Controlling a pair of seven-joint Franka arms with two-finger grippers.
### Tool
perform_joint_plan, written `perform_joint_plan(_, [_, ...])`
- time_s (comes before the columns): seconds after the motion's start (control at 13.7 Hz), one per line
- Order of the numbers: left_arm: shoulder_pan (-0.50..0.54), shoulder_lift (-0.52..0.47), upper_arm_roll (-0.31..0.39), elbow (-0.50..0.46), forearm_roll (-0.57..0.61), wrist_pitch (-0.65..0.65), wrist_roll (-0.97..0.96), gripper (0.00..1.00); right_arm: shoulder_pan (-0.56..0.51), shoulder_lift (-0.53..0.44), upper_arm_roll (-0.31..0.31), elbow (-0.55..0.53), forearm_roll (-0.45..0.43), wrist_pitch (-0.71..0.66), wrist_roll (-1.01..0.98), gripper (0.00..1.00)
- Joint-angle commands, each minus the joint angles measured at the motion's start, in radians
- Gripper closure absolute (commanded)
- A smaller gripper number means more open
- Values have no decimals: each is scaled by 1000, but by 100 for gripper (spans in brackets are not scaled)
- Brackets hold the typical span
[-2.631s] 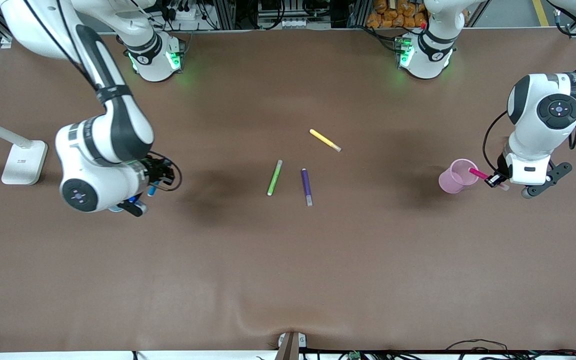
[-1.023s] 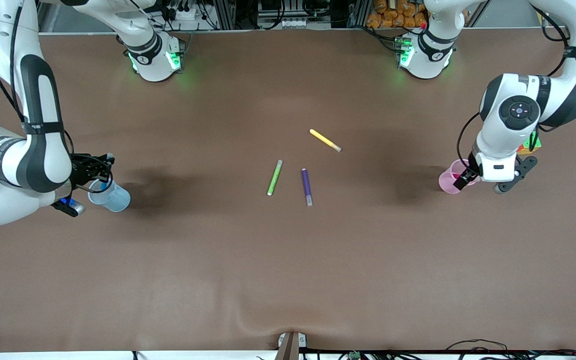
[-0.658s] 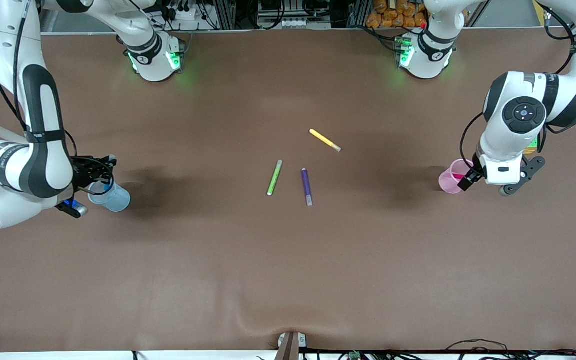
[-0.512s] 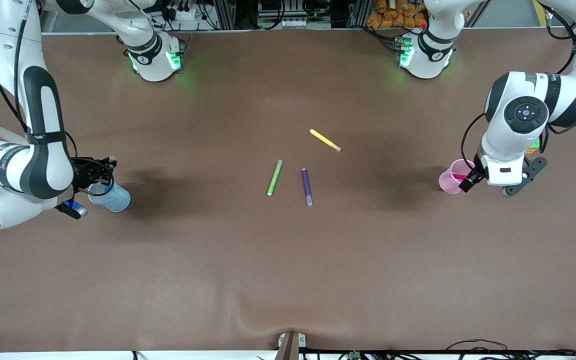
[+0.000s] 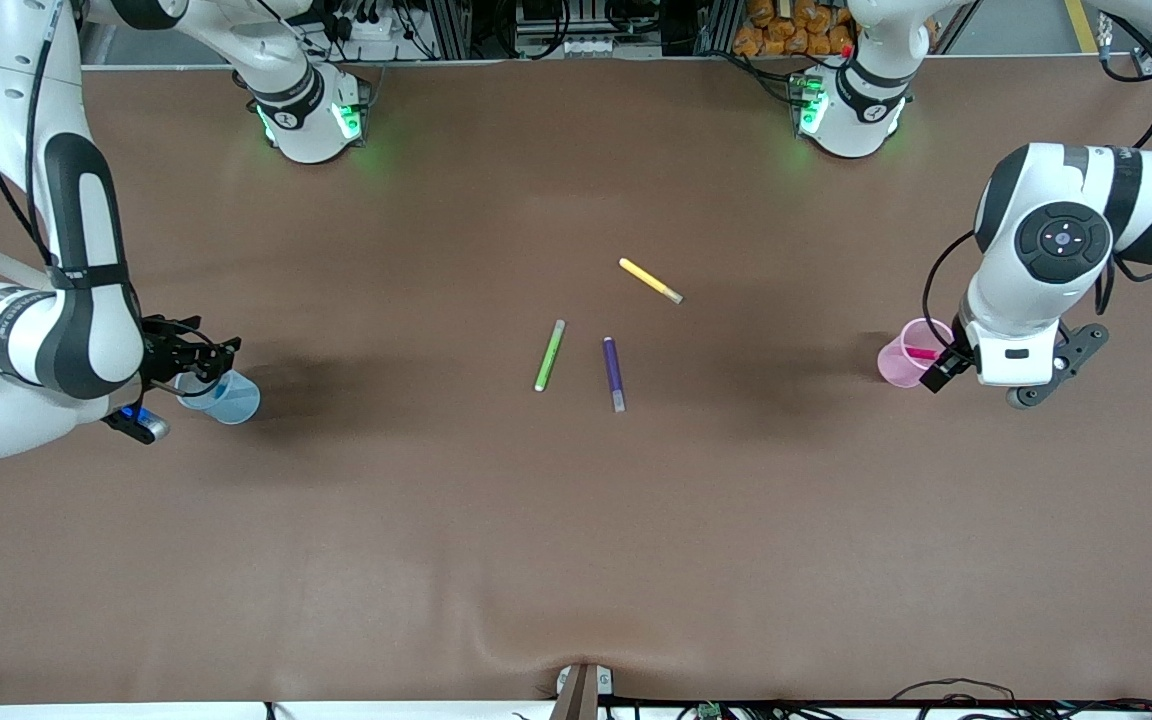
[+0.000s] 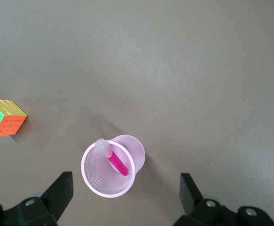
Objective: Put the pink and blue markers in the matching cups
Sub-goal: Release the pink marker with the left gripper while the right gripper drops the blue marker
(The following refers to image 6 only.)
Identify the pink marker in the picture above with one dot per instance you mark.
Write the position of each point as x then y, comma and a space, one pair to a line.
118, 162

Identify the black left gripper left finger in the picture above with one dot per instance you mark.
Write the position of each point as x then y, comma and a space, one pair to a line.
45, 209

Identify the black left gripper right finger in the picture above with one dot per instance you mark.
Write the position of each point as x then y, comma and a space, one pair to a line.
198, 212

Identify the pink mesh cup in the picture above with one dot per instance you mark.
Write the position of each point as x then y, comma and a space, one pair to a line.
104, 179

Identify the colourful puzzle cube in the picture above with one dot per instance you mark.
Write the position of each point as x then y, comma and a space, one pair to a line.
7, 124

